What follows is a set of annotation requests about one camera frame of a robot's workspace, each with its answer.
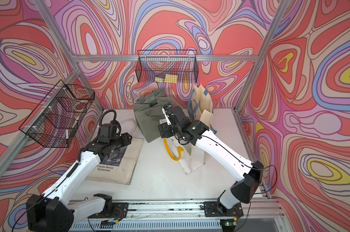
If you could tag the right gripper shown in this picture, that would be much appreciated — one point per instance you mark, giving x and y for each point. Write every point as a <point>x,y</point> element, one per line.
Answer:
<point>165,131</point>

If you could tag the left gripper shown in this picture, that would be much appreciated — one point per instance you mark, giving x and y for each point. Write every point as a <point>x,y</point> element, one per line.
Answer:
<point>126,140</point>

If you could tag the cream canvas tote bag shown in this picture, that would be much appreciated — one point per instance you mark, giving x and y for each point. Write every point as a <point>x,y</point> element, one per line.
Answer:
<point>119,166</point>

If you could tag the white bag yellow handles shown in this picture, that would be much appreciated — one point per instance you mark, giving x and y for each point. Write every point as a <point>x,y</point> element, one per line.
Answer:
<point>189,157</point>

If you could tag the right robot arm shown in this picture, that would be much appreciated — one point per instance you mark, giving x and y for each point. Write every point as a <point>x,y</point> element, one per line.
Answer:
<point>248,174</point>

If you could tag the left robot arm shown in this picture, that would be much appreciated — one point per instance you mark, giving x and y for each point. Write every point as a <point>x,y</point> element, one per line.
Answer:
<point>51,211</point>

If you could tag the olive green fabric bag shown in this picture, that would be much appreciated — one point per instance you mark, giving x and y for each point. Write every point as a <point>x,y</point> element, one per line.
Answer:
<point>148,113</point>

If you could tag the yellow sticky notes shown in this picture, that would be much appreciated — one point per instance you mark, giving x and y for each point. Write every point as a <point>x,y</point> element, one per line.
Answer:
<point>168,78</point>

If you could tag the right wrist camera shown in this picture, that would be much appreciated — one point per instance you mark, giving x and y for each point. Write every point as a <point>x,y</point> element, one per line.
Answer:
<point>169,115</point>

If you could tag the beige bag blue handles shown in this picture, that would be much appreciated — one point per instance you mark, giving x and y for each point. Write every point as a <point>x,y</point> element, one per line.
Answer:
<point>200,106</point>

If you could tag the black wire basket back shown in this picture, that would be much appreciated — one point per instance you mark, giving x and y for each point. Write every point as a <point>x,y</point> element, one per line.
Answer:
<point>154,63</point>

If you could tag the black wire basket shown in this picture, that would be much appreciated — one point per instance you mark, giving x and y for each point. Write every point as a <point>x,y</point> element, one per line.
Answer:
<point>56,119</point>
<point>154,63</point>

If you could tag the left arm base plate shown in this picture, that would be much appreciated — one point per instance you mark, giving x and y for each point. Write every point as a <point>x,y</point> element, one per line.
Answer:
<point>116,210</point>

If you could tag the black wire basket left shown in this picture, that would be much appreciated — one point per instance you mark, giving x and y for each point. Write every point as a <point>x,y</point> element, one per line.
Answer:
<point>56,119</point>

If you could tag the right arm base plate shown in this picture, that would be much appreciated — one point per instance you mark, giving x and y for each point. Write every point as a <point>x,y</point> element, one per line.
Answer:
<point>215,209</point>

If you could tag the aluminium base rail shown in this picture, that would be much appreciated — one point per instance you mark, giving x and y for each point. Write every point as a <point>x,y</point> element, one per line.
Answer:
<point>261,215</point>

